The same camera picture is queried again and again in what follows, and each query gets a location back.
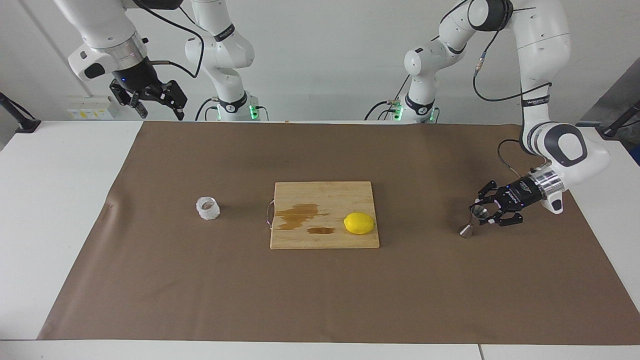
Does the steel double jigger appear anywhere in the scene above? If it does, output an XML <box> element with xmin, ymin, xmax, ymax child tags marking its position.
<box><xmin>459</xmin><ymin>205</ymin><xmax>490</xmax><ymax>239</ymax></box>

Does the yellow lemon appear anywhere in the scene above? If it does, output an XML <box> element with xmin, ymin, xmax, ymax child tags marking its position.
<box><xmin>343</xmin><ymin>212</ymin><xmax>376</xmax><ymax>235</ymax></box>

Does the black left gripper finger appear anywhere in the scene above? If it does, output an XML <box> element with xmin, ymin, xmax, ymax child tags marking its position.
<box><xmin>487</xmin><ymin>206</ymin><xmax>524</xmax><ymax>227</ymax></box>
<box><xmin>469</xmin><ymin>181</ymin><xmax>503</xmax><ymax>210</ymax></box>

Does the brown paper table mat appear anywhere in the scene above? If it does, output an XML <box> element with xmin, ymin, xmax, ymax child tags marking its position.
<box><xmin>37</xmin><ymin>120</ymin><xmax>640</xmax><ymax>346</ymax></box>

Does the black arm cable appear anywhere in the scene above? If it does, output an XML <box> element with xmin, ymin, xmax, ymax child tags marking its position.
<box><xmin>472</xmin><ymin>0</ymin><xmax>553</xmax><ymax>181</ymax></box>
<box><xmin>132</xmin><ymin>0</ymin><xmax>206</xmax><ymax>78</ymax></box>

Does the white wall socket box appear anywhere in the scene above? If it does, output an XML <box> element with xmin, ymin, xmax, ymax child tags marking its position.
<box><xmin>66</xmin><ymin>96</ymin><xmax>118</xmax><ymax>121</ymax></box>

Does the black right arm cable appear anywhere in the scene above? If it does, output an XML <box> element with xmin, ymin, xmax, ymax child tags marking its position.
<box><xmin>132</xmin><ymin>0</ymin><xmax>206</xmax><ymax>78</ymax></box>

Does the black base cable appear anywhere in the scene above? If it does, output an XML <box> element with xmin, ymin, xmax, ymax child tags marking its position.
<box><xmin>195</xmin><ymin>97</ymin><xmax>220</xmax><ymax>122</ymax></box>
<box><xmin>364</xmin><ymin>75</ymin><xmax>408</xmax><ymax>121</ymax></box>

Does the black clamp stand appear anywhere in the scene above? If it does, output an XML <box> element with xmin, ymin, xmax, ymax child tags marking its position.
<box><xmin>0</xmin><ymin>92</ymin><xmax>42</xmax><ymax>133</ymax></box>
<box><xmin>597</xmin><ymin>100</ymin><xmax>640</xmax><ymax>140</ymax></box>

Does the small clear glass cup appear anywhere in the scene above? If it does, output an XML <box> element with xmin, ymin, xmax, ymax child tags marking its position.
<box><xmin>195</xmin><ymin>196</ymin><xmax>221</xmax><ymax>222</ymax></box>

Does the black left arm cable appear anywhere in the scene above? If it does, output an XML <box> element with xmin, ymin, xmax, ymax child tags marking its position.
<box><xmin>472</xmin><ymin>0</ymin><xmax>553</xmax><ymax>181</ymax></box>

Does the wooden cutting board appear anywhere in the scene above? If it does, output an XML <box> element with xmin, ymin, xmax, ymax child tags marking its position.
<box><xmin>266</xmin><ymin>181</ymin><xmax>380</xmax><ymax>250</ymax></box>

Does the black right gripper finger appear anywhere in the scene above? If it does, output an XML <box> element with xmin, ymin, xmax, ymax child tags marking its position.
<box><xmin>110</xmin><ymin>82</ymin><xmax>148</xmax><ymax>119</ymax></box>
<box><xmin>150</xmin><ymin>80</ymin><xmax>188</xmax><ymax>121</ymax></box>

